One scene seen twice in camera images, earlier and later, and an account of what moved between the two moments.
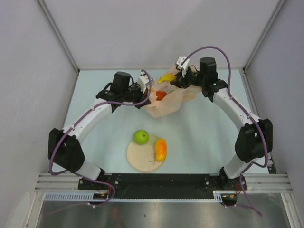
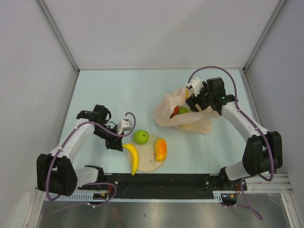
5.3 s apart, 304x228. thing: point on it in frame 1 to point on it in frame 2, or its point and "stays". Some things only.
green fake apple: [140, 137] stays
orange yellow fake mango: [161, 149] stays
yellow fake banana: [167, 78] to [134, 154]
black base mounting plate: [147, 186] stays
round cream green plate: [142, 157] stays
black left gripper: [141, 96] to [114, 144]
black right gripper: [181, 81] to [193, 100]
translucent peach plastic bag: [166, 98] to [199, 121]
